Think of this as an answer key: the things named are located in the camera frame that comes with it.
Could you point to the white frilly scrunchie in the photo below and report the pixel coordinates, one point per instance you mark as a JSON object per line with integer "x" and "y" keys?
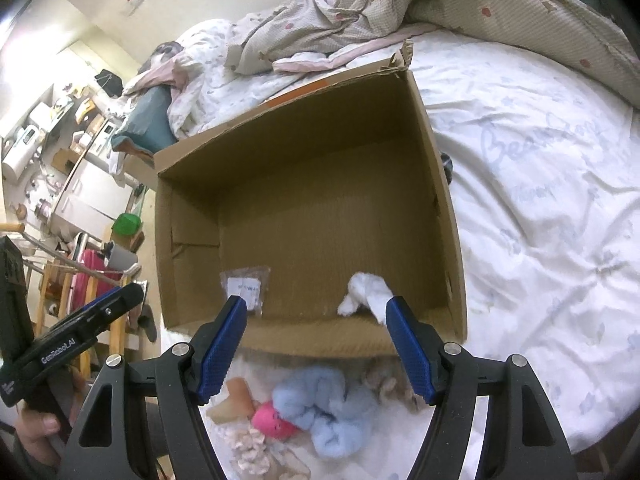
{"x": 247, "y": 452}

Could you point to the grey plush toy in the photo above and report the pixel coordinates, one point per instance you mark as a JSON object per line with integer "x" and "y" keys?
{"x": 167, "y": 54}

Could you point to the pink suitcase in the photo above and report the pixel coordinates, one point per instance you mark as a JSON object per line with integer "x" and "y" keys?
{"x": 92, "y": 280}

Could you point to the wooden stool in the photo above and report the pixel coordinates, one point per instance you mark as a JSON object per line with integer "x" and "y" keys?
{"x": 55, "y": 295}

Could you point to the white floral pillow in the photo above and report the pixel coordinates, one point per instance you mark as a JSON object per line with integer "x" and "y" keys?
{"x": 210, "y": 75}

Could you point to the green basket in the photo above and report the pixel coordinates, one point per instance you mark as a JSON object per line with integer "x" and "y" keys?
{"x": 126, "y": 225}

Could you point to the light blue fluffy scrunchie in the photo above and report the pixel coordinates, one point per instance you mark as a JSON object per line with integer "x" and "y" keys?
{"x": 325, "y": 410}

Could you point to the beige checked quilt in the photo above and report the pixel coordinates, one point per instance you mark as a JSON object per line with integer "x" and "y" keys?
{"x": 450, "y": 5}

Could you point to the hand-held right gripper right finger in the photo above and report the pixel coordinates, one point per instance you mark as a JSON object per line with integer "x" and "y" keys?
{"x": 407, "y": 352}

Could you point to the small black object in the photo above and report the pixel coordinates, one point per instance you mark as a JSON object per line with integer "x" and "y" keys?
{"x": 446, "y": 170}

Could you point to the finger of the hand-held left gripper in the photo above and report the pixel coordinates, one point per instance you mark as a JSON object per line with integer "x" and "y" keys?
{"x": 105, "y": 310}

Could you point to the clear plastic bag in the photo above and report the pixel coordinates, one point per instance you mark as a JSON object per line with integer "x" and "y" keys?
{"x": 245, "y": 287}

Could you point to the white water heater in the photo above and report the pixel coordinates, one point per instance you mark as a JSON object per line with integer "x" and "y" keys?
{"x": 20, "y": 152}

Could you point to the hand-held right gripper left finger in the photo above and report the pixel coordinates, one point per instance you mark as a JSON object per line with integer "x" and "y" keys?
{"x": 225, "y": 352}

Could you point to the brown frilly scrunchie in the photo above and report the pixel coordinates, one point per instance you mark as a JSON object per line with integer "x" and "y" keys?
{"x": 387, "y": 385}

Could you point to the pink plush heart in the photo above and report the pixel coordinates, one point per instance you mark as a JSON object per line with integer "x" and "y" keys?
{"x": 272, "y": 420}

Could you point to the black hanging bag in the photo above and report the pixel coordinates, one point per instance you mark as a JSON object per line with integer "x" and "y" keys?
{"x": 109, "y": 82}

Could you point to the brown cardboard box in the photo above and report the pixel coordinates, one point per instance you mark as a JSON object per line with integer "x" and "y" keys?
{"x": 310, "y": 200}

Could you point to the person's left hand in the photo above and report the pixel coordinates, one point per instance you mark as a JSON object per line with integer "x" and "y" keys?
{"x": 42, "y": 430}

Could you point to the white cabinet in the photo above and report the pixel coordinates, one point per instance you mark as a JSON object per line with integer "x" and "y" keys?
{"x": 90, "y": 195}

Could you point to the grey bin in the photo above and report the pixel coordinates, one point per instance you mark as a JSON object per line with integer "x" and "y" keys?
{"x": 122, "y": 259}

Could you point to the dark slipper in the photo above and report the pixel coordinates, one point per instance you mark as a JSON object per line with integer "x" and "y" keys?
{"x": 147, "y": 325}

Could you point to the white fluffy cloth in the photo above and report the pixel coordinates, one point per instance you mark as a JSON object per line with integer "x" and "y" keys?
{"x": 362, "y": 295}

